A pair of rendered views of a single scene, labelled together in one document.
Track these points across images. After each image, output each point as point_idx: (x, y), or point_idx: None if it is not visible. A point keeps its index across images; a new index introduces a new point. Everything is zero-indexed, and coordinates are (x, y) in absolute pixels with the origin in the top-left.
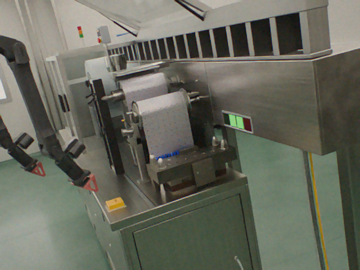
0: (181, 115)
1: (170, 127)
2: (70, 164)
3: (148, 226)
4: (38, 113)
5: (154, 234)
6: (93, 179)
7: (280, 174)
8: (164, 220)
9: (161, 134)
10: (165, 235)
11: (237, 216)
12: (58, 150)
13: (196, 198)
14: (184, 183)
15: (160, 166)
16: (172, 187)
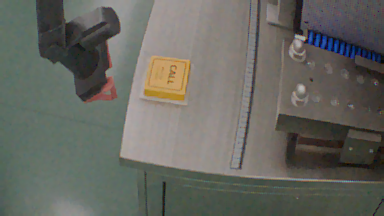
0: (381, 13)
1: (356, 13)
2: (73, 62)
3: (204, 187)
4: (45, 4)
5: (212, 197)
6: (109, 90)
7: None
8: (245, 191)
9: (337, 11)
10: (235, 205)
11: (366, 211)
12: (57, 51)
13: (321, 185)
14: (326, 140)
15: (295, 99)
16: (302, 137)
